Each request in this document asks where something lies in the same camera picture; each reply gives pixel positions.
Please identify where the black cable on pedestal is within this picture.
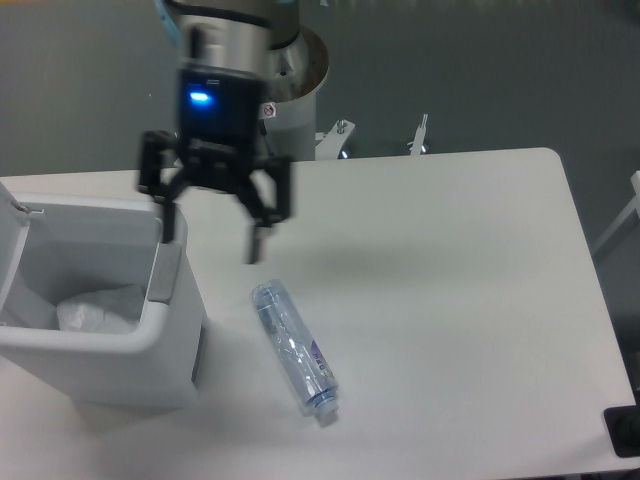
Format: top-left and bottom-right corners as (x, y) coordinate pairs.
(258, 119), (275, 159)

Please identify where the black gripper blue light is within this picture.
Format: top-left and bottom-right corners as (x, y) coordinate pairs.
(137, 62), (294, 265)

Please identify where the white trash can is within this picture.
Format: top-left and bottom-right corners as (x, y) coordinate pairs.
(1, 190), (206, 408)

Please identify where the clear plastic bag green stripe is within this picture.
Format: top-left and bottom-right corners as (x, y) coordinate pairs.
(56, 285), (145, 335)

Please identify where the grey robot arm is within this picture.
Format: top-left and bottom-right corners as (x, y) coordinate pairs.
(138, 1), (293, 264)

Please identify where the white frame at right edge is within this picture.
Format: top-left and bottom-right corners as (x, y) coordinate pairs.
(592, 171), (639, 262)

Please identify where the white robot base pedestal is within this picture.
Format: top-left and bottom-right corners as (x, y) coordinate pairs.
(264, 26), (329, 161)

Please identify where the clear crushed plastic bottle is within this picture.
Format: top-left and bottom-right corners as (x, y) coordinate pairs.
(251, 279), (339, 424)

